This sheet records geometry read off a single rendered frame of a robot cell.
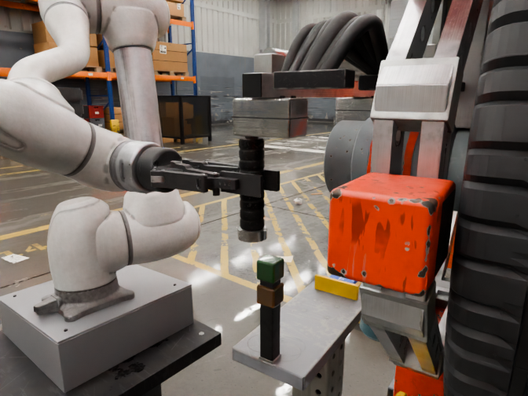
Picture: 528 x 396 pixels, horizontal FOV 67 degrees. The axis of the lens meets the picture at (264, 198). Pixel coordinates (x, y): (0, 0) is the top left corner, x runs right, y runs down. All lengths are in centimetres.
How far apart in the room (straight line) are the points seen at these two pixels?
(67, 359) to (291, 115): 78
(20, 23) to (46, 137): 1084
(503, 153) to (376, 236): 10
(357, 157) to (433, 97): 26
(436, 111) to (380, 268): 14
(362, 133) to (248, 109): 18
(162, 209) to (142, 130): 22
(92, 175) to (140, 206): 39
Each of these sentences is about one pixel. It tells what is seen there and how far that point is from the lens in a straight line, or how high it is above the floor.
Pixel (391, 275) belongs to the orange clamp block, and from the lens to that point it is 31.
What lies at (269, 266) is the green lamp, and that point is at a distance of 74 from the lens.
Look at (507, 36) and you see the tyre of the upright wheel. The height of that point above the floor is 99.
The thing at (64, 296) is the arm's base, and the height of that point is 47.
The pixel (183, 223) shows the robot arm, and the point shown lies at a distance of 114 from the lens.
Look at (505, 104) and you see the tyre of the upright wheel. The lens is 32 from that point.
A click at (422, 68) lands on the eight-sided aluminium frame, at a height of 97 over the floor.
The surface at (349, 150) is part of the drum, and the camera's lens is 62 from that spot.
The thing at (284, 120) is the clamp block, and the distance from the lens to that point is 51.
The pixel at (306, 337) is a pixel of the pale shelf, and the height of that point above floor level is 45.
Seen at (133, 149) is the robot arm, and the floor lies 87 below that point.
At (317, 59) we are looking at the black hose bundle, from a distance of 48.
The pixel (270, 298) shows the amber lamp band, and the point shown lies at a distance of 76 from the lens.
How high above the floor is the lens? 95
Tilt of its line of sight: 14 degrees down
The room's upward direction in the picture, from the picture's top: straight up
